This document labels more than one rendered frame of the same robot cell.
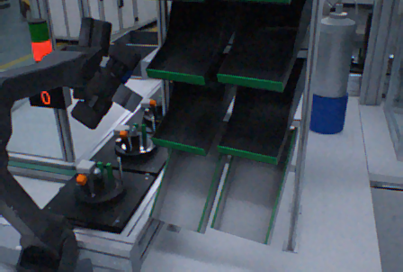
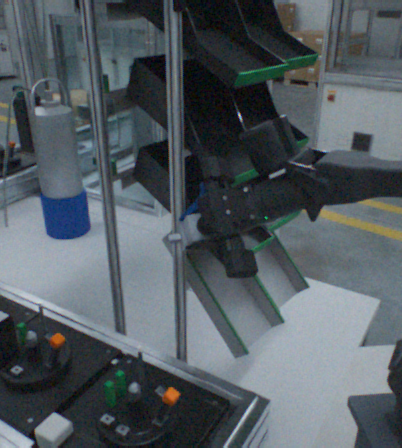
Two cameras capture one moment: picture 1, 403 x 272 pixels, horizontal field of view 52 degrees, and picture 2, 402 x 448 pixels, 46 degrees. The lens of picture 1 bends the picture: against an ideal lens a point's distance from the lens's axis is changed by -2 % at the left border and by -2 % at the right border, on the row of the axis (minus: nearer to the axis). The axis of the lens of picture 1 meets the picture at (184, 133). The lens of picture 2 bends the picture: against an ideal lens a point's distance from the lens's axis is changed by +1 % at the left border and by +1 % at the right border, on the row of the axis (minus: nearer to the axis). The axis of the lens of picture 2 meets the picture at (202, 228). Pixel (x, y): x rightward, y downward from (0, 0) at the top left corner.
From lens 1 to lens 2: 105 cm
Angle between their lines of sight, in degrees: 67
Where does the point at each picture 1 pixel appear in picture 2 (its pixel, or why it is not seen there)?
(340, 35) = (70, 123)
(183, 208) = (242, 324)
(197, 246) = (224, 368)
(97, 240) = (241, 432)
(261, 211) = (273, 274)
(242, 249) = not seen: hidden behind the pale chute
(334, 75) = (76, 168)
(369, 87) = not seen: hidden behind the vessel
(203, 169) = (222, 277)
